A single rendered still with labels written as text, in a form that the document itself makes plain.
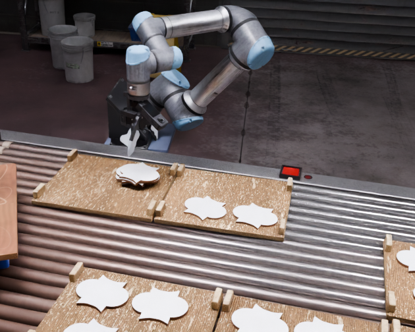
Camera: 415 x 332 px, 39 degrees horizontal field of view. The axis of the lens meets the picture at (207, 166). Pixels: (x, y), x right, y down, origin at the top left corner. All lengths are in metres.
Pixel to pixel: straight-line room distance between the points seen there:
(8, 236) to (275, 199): 0.87
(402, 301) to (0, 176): 1.25
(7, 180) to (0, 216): 0.20
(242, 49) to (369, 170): 2.34
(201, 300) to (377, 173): 2.89
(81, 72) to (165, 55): 3.72
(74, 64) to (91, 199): 3.70
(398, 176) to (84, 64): 2.96
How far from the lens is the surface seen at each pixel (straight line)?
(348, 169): 4.30
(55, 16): 6.60
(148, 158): 2.28
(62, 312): 1.56
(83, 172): 2.15
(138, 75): 1.91
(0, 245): 1.65
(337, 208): 2.05
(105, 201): 1.98
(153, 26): 2.02
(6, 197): 1.85
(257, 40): 2.15
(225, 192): 2.02
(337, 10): 6.65
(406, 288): 1.73
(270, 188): 2.07
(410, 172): 4.42
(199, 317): 1.53
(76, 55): 5.58
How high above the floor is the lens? 1.97
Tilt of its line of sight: 28 degrees down
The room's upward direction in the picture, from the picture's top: 2 degrees clockwise
